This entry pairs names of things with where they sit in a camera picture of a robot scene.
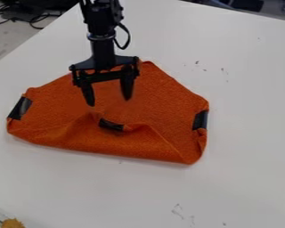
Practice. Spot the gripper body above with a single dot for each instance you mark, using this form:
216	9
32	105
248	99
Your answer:
102	59

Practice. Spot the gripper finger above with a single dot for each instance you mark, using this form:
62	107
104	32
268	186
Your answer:
127	86
88	94

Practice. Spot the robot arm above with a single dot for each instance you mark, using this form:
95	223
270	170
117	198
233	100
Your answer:
100	13

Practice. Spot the orange cloth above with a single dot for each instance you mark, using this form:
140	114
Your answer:
121	130

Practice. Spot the yellow toy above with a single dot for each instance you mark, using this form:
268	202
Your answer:
12	223

